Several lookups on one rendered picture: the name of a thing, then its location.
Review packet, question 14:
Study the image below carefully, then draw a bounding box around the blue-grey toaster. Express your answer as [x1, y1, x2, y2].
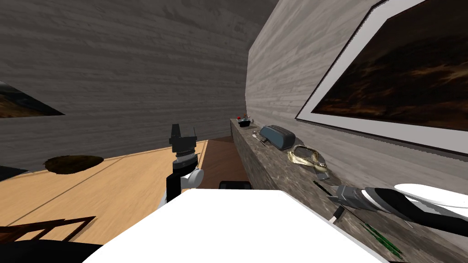
[259, 125, 297, 152]

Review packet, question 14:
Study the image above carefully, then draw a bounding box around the white plate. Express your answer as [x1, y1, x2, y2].
[394, 183, 468, 220]

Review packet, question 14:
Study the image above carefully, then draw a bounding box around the dark landscape wall picture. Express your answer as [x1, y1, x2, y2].
[0, 81, 65, 119]

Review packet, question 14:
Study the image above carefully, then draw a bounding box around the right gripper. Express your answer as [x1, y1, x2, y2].
[327, 185, 367, 224]

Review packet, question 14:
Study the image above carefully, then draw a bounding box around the pale yellow ring-shaped object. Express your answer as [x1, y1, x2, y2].
[287, 144, 329, 174]

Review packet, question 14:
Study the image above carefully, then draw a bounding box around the black bowl with small items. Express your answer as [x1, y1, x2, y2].
[236, 114, 255, 128]

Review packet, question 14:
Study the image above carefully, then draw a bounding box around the large white-framed dark picture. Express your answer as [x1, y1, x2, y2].
[295, 0, 468, 157]

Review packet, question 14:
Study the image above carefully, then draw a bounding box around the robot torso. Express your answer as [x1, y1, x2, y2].
[82, 180, 389, 263]

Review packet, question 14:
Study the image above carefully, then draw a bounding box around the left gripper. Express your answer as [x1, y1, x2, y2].
[168, 124, 198, 154]

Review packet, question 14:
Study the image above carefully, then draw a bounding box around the dark brown oval rug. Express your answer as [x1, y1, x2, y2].
[43, 155, 105, 175]

